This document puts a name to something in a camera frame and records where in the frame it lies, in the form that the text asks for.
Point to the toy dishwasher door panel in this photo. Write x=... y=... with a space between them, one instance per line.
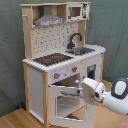
x=91 y=71

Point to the oven knob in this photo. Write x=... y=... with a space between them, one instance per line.
x=56 y=75
x=74 y=69

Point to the black toy stovetop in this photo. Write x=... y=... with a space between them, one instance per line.
x=52 y=59

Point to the toy microwave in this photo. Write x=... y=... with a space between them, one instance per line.
x=77 y=11

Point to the wooden toy kitchen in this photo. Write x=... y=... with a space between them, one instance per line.
x=45 y=40

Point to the black toy faucet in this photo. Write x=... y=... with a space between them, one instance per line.
x=73 y=40

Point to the left oven knob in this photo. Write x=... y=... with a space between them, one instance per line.
x=56 y=75

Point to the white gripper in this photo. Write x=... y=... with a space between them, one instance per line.
x=93 y=91

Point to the grey toy range hood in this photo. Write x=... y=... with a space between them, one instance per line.
x=48 y=18

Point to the grey toy sink basin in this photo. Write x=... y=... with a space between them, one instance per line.
x=79 y=51

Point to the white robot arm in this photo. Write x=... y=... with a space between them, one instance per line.
x=116 y=99

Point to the right oven knob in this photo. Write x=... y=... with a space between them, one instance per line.
x=74 y=69

